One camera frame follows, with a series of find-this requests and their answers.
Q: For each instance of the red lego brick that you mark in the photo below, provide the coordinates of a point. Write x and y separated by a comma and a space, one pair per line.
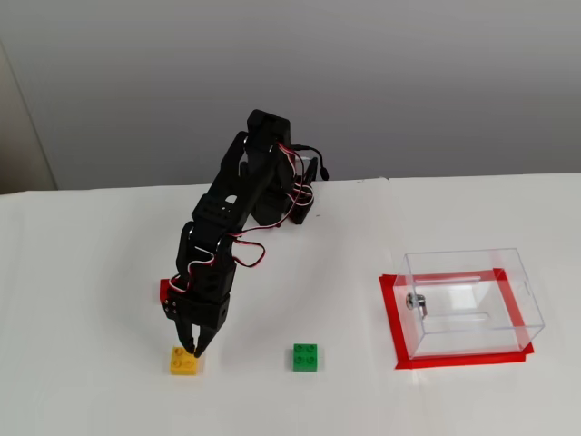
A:
164, 290

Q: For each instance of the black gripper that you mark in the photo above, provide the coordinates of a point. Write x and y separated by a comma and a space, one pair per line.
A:
202, 314

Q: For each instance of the red tape square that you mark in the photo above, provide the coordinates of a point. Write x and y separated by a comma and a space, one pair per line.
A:
390, 318

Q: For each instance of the silver cam lock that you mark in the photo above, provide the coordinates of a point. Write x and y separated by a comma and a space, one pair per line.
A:
415, 303

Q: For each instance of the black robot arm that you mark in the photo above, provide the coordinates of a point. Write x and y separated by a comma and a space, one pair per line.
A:
236, 191

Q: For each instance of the yellow lego brick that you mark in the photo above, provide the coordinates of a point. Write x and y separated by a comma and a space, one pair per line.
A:
181, 364

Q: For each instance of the transparent plastic box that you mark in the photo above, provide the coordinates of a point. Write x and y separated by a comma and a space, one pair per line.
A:
472, 295

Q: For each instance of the green lego brick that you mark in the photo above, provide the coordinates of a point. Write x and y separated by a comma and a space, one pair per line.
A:
305, 359

